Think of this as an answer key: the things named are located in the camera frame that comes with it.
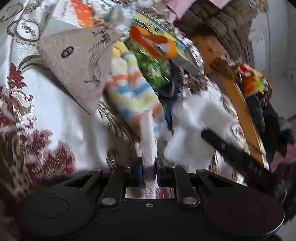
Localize beige burlap drawstring pouch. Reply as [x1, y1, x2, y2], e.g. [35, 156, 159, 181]
[37, 26, 123, 114]

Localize striped pastel sock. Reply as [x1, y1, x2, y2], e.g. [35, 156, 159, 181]
[105, 41, 164, 135]

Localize dark blue denim clothes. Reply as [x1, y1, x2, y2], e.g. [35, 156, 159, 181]
[246, 94, 295, 162]

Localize white orange cardboard box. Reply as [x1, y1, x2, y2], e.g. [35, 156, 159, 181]
[41, 0, 94, 39]

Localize green printed snack bag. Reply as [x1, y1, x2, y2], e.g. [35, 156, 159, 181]
[125, 38, 171, 89]

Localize floral satin bed cover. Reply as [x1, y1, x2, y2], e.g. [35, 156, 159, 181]
[1, 1, 249, 199]

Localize dark navy sock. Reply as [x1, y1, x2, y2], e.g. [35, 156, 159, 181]
[159, 60, 184, 131]

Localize white fuzzy sock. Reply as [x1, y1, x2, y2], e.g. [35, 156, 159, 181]
[139, 110, 157, 199]

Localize orange fabric loop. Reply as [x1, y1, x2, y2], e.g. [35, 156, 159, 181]
[129, 25, 177, 59]

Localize pink hanging sheet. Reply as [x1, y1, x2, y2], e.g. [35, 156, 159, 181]
[162, 0, 231, 24]

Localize cartoon printed metal tray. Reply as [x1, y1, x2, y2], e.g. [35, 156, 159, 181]
[130, 9, 204, 75]

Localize brown quilted jacket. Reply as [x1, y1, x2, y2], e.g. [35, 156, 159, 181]
[174, 0, 255, 59]

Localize colourful printed cloth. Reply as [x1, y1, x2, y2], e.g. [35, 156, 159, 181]
[239, 63, 273, 100]

